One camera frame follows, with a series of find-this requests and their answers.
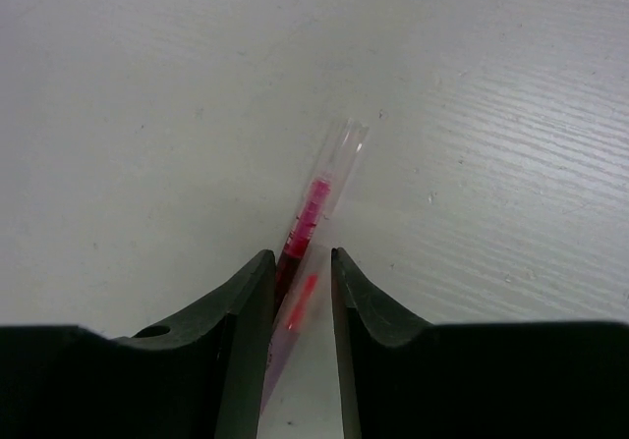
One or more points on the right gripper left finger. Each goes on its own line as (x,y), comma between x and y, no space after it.
(197,373)

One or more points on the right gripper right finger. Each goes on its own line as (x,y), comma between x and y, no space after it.
(403,377)

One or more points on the dark red gel pen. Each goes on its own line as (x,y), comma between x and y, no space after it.
(339,154)

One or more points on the pink clear gel pen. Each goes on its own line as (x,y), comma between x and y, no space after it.
(295,314)

